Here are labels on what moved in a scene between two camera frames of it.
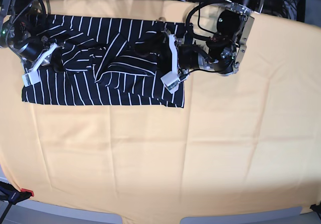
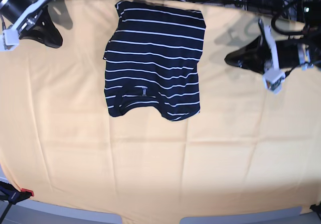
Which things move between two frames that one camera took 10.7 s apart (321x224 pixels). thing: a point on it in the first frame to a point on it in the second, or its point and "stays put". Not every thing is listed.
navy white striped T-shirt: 105,61 to 151,58
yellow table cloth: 246,143 stays put
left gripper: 30,51 to 13,4
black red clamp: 9,194 stays put
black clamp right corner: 317,209 stays put
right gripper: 159,45 to 257,55
